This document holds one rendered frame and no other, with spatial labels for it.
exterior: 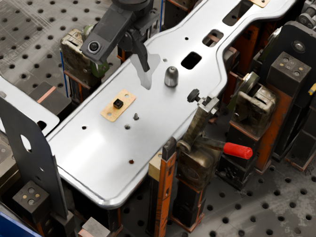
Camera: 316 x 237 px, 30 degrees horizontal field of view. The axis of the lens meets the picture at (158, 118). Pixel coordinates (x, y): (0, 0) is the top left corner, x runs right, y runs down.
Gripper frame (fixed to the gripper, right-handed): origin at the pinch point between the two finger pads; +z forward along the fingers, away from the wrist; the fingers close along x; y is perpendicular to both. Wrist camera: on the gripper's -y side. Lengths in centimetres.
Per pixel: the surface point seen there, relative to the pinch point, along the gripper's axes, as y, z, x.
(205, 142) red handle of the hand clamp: -0.3, 2.5, -22.6
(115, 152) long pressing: -8.0, 12.7, -7.0
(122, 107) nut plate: 1.1, 11.4, -1.2
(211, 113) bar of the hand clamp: -1.8, -8.2, -22.6
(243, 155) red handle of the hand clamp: -1.3, -2.4, -30.8
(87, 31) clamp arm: 4.5, -0.3, 12.0
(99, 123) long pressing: -4.8, 12.4, 0.1
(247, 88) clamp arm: 16.0, 1.2, -21.7
